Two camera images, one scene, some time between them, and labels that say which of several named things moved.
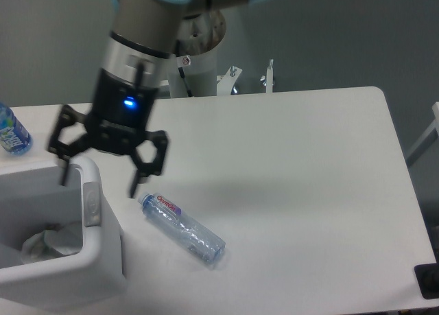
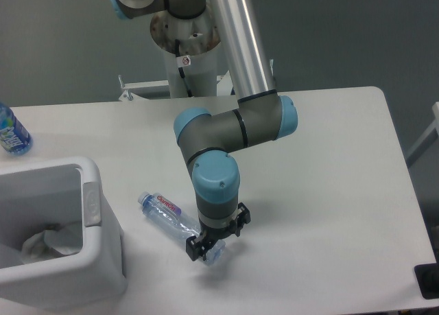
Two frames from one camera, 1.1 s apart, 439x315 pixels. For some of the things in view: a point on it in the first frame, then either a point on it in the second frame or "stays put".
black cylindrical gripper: x=121 y=113 -> x=197 y=247
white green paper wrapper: x=68 y=241 stays put
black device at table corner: x=427 y=278 stays put
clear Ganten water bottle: x=167 y=217 stays put
